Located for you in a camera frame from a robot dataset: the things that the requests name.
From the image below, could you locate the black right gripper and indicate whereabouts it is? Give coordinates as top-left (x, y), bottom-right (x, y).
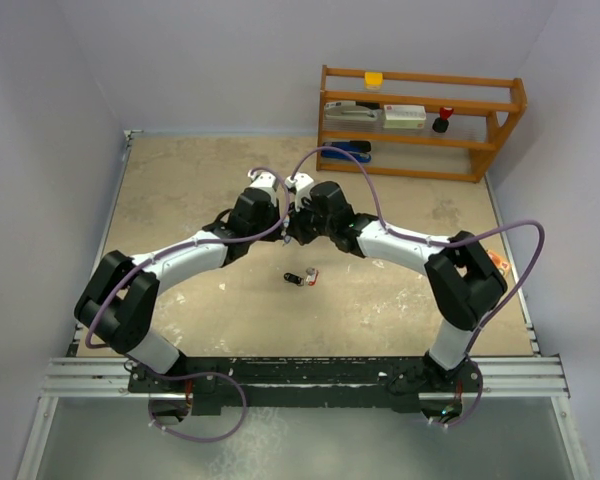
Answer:
top-left (286, 196), bottom-right (335, 247)

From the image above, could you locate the red tag key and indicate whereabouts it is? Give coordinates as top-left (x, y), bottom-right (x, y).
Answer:
top-left (304, 267), bottom-right (319, 286)

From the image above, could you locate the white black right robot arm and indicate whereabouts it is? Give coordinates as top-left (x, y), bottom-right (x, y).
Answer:
top-left (285, 174), bottom-right (508, 391)

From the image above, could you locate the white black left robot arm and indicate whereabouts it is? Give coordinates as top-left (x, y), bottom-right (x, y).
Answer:
top-left (74, 186), bottom-right (281, 392)

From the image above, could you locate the blue black stapler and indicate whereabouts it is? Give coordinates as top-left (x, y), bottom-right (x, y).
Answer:
top-left (321, 140), bottom-right (372, 164)

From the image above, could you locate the black key fob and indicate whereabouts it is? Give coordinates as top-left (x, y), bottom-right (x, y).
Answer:
top-left (283, 272), bottom-right (305, 286)

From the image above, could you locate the grey stapler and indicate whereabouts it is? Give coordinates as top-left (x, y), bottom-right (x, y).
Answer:
top-left (322, 100), bottom-right (382, 132)

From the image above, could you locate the white red cardboard box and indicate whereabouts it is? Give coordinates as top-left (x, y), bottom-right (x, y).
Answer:
top-left (383, 104), bottom-right (427, 130)

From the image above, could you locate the yellow lidded jar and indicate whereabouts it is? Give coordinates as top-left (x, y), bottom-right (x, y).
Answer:
top-left (363, 71), bottom-right (384, 91)

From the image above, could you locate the red black stamp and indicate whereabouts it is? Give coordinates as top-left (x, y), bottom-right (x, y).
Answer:
top-left (431, 107), bottom-right (454, 134)

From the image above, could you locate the wooden shelf rack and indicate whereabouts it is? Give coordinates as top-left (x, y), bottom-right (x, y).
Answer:
top-left (317, 66), bottom-right (527, 183)

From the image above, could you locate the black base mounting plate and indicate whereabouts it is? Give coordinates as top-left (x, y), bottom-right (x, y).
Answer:
top-left (125, 356), bottom-right (482, 417)

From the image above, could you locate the orange packet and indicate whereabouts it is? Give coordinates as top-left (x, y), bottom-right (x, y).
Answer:
top-left (487, 250), bottom-right (511, 278)

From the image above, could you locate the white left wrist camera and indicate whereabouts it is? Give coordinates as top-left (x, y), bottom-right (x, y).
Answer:
top-left (247, 169), bottom-right (279, 195)

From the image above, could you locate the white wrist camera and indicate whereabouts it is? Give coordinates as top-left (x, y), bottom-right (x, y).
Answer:
top-left (284, 173), bottom-right (315, 211)
top-left (247, 169), bottom-right (279, 195)

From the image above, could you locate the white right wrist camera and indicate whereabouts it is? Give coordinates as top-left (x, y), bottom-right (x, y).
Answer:
top-left (284, 173), bottom-right (315, 211)

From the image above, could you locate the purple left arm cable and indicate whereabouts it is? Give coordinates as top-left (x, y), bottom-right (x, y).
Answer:
top-left (84, 167), bottom-right (294, 444)

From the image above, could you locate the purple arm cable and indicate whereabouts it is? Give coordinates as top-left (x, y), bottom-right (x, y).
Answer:
top-left (84, 167), bottom-right (294, 444)
top-left (289, 147), bottom-right (546, 431)

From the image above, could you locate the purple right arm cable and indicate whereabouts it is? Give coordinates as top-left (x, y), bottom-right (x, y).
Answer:
top-left (289, 147), bottom-right (546, 431)

